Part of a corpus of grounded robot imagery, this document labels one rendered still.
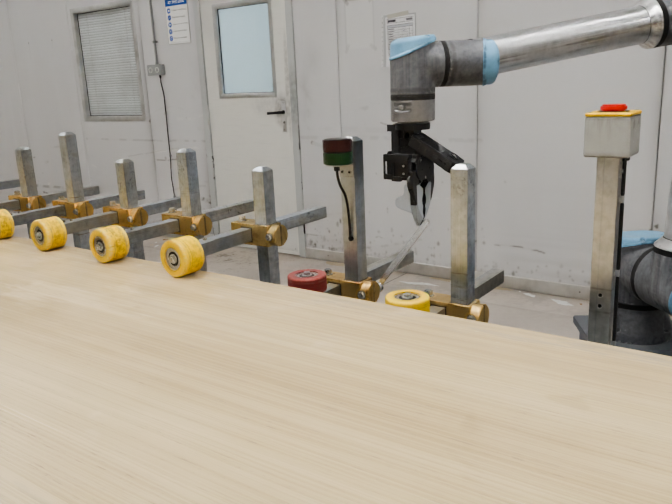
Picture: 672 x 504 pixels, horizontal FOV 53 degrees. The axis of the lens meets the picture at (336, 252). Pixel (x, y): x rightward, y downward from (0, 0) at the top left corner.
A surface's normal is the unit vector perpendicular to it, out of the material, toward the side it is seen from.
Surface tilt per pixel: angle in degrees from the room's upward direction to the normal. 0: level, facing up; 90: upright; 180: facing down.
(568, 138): 90
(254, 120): 90
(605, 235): 90
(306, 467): 0
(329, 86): 90
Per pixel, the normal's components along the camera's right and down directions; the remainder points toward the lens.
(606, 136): -0.58, 0.23
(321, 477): -0.04, -0.97
